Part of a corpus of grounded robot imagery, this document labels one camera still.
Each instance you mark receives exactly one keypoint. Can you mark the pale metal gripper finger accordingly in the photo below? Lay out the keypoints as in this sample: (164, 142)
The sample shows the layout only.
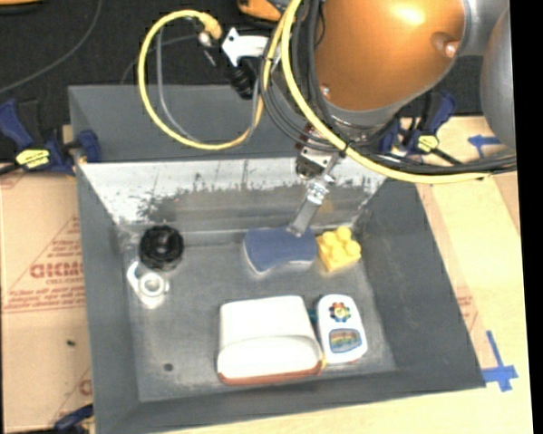
(306, 212)

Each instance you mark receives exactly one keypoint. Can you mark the blue sponge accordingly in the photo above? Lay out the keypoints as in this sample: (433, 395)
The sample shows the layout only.
(278, 252)

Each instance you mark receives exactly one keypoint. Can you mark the yellow toy brick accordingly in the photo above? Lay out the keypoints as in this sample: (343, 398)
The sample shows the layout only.
(339, 251)

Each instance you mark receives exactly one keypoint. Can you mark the white toy remote rainbow print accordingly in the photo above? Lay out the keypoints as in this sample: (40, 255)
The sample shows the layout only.
(343, 330)

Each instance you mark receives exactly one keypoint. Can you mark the white box red-brown edge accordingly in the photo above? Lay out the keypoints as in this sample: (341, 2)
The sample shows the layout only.
(264, 339)

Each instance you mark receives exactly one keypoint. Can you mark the grey metal bin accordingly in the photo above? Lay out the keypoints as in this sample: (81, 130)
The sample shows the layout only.
(241, 331)

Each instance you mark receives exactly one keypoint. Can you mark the brown cardboard board red print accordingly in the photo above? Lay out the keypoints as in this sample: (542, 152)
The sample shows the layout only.
(42, 341)

